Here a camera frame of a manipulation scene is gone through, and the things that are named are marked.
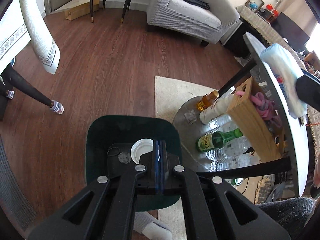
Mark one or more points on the black monitor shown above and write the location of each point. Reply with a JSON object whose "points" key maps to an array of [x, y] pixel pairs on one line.
{"points": [[290, 28]]}

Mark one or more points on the small blue globe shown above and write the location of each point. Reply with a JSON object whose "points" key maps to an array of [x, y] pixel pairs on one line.
{"points": [[253, 5]]}

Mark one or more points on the pink cloth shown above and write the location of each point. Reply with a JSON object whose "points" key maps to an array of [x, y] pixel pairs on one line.
{"points": [[266, 107]]}

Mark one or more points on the wooden picture frame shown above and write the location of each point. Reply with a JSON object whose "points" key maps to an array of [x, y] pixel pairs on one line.
{"points": [[260, 1]]}

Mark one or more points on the amber liquor bottle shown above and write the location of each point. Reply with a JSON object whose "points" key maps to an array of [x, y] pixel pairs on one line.
{"points": [[206, 101]]}

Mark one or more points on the wooden crate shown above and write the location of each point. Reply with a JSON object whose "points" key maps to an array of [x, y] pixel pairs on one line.
{"points": [[250, 125]]}

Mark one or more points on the dark green trash bin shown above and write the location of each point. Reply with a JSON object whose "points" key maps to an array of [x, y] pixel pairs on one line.
{"points": [[100, 142]]}

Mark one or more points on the green glass bottle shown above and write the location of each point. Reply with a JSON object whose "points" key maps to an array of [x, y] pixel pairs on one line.
{"points": [[215, 141]]}

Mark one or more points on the grey fabric armchair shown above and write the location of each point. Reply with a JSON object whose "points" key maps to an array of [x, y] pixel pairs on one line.
{"points": [[195, 22]]}

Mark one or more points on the white cylindrical bottle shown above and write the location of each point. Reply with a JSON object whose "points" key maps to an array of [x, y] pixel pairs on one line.
{"points": [[215, 111]]}

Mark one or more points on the grey white slipper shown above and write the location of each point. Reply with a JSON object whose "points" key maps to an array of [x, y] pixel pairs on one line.
{"points": [[155, 227]]}

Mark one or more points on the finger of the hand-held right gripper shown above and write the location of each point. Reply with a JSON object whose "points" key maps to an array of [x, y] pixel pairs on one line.
{"points": [[310, 90]]}

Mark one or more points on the cream rug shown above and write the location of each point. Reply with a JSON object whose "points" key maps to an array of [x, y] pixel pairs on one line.
{"points": [[172, 90]]}

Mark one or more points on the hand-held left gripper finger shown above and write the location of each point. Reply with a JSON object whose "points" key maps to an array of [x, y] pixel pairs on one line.
{"points": [[157, 170], [162, 170]]}

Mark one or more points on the white blue plastic package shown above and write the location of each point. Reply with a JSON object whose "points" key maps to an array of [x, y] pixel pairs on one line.
{"points": [[277, 62]]}

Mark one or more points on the small red flags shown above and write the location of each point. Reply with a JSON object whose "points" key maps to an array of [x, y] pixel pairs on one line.
{"points": [[272, 9]]}

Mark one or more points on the round grey marble table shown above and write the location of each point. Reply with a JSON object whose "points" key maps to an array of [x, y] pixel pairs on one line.
{"points": [[297, 155]]}

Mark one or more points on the pale green patterned tablecloth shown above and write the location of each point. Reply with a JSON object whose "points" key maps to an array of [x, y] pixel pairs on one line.
{"points": [[35, 25]]}

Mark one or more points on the green-capped drink bottle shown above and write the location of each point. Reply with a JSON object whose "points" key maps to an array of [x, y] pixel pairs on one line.
{"points": [[238, 181]]}

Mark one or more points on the dark table leg striped sock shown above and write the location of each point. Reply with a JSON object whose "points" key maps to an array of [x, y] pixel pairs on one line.
{"points": [[27, 90], [10, 95]]}

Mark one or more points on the white round plastic lid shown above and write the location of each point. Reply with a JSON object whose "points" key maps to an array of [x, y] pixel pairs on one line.
{"points": [[138, 150]]}

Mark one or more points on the cardboard box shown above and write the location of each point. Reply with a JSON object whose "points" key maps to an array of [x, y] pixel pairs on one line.
{"points": [[80, 8]]}

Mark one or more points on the white panel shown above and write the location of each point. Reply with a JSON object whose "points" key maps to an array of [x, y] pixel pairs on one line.
{"points": [[231, 33]]}

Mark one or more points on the small grey paper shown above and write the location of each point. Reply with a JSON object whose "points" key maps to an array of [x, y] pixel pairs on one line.
{"points": [[124, 158]]}

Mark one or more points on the small clear crumpled wrapper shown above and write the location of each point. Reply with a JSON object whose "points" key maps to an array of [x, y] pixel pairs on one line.
{"points": [[190, 117]]}

